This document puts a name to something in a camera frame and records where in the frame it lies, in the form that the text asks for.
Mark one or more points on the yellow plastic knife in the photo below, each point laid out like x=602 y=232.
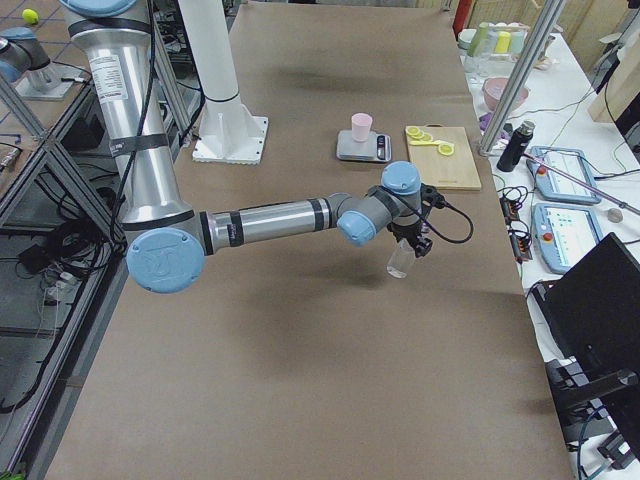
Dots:
x=425 y=143

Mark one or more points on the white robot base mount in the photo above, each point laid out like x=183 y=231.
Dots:
x=228 y=132

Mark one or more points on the teach pendant far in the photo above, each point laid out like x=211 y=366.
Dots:
x=558 y=188

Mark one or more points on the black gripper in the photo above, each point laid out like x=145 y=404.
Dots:
x=404 y=232

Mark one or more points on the teach pendant near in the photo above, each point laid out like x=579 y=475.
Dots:
x=564 y=234

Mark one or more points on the black monitor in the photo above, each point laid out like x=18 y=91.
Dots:
x=593 y=315

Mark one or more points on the pink bowl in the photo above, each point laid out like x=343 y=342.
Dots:
x=493 y=89

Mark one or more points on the green cup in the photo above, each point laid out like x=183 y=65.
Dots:
x=479 y=40

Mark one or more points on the black water bottle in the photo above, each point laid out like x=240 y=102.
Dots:
x=516 y=146

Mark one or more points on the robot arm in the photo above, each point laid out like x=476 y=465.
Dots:
x=261 y=81

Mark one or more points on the glass sauce bottle metal spout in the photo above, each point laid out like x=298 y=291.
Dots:
x=401 y=260

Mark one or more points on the bamboo cutting board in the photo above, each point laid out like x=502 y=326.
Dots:
x=455 y=172

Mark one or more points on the digital kitchen scale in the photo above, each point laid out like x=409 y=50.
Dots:
x=376 y=149

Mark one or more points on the aluminium frame post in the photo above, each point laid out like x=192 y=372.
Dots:
x=547 y=19

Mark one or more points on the teach pendant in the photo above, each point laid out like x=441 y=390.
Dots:
x=564 y=234
x=558 y=188

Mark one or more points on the lemon slice bottom left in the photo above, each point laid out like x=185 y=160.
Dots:
x=446 y=149

